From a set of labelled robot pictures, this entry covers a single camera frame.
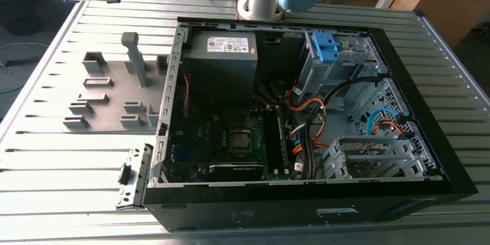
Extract metal disk bay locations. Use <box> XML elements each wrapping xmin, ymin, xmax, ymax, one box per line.
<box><xmin>320</xmin><ymin>135</ymin><xmax>437</xmax><ymax>180</ymax></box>

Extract black CPU fan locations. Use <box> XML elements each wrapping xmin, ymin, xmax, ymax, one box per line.
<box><xmin>254</xmin><ymin>74</ymin><xmax>296</xmax><ymax>104</ymax></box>

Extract silver CPU in socket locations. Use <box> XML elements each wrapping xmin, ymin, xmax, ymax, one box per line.
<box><xmin>229</xmin><ymin>130</ymin><xmax>254</xmax><ymax>154</ymax></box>

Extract grey power supply unit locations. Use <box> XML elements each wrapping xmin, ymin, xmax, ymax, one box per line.
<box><xmin>182</xmin><ymin>31</ymin><xmax>258</xmax><ymax>105</ymax></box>

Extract black RAM slot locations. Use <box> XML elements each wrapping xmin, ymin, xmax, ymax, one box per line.
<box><xmin>266</xmin><ymin>106</ymin><xmax>280</xmax><ymax>173</ymax></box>

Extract green RAM stick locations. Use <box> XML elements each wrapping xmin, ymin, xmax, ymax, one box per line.
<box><xmin>278</xmin><ymin>106</ymin><xmax>290</xmax><ymax>173</ymax></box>

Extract green motherboard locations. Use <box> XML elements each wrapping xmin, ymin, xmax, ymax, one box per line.
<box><xmin>169</xmin><ymin>104</ymin><xmax>296</xmax><ymax>182</ymax></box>

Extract black graphics card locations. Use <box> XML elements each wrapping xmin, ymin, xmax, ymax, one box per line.
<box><xmin>209</xmin><ymin>163</ymin><xmax>265</xmax><ymax>181</ymax></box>

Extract metal optical drive cage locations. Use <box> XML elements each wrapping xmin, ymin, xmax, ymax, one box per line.
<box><xmin>298</xmin><ymin>31</ymin><xmax>388</xmax><ymax>105</ymax></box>

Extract blue plastic drive latch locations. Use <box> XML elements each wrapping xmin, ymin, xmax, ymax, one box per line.
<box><xmin>312</xmin><ymin>32</ymin><xmax>341</xmax><ymax>64</ymax></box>

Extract grey parts rack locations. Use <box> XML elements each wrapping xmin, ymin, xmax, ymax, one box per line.
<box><xmin>61</xmin><ymin>32</ymin><xmax>171</xmax><ymax>135</ymax></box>

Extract black PC case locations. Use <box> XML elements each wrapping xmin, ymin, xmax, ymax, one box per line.
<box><xmin>143</xmin><ymin>17</ymin><xmax>480</xmax><ymax>232</ymax></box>

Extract black office chair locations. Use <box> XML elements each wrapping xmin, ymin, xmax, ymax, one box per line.
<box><xmin>0</xmin><ymin>0</ymin><xmax>55</xmax><ymax>36</ymax></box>

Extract orange power wire bundle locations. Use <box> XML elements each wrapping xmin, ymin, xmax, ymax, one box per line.
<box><xmin>285</xmin><ymin>98</ymin><xmax>332</xmax><ymax>158</ymax></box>

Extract thin red wire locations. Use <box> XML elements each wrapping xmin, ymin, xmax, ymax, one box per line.
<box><xmin>182</xmin><ymin>72</ymin><xmax>193</xmax><ymax>116</ymax></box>

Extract thick black case cable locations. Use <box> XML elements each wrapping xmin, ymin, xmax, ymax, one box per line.
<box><xmin>301</xmin><ymin>77</ymin><xmax>384</xmax><ymax>180</ymax></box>

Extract metal case latch bracket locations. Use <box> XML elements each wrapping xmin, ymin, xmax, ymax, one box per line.
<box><xmin>117</xmin><ymin>143</ymin><xmax>154</xmax><ymax>210</ymax></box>

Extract blue data wire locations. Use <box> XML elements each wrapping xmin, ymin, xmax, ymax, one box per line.
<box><xmin>368</xmin><ymin>107</ymin><xmax>410</xmax><ymax>137</ymax></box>

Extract orange disk power wire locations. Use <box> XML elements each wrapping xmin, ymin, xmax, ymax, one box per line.
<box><xmin>373</xmin><ymin>122</ymin><xmax>416</xmax><ymax>140</ymax></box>

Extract blue floor cable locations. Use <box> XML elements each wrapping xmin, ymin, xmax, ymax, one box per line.
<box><xmin>0</xmin><ymin>83</ymin><xmax>25</xmax><ymax>95</ymax></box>

